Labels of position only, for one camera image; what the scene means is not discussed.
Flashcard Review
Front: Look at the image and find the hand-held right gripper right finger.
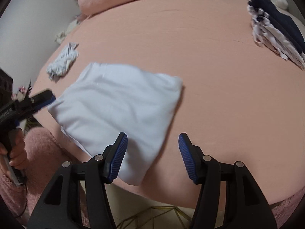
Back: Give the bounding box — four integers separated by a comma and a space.
178, 133, 278, 229

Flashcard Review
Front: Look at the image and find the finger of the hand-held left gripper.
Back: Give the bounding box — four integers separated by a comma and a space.
13, 89, 53, 106
30, 95, 57, 112

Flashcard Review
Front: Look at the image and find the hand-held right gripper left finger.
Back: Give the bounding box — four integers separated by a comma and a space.
28, 132, 128, 229

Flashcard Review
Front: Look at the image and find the white shirt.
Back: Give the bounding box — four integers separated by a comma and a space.
47, 62, 183, 186

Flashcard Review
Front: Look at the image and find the pile of clothes on floor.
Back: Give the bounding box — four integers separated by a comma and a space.
55, 17, 83, 44

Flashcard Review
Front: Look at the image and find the folded white clothes stack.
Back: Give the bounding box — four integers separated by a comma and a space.
248, 5, 305, 70

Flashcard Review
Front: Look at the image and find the person's left hand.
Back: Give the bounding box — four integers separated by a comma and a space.
0, 129, 27, 172

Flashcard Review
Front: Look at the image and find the crumpled pale garment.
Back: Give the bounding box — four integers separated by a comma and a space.
46, 42, 79, 80

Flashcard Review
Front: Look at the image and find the pink fuzzy robe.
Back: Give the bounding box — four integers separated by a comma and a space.
0, 127, 305, 229

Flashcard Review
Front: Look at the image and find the round pink bed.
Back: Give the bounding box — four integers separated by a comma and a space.
31, 0, 305, 209

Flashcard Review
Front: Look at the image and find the gold wire frame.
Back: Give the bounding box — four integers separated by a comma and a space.
116, 205, 191, 229

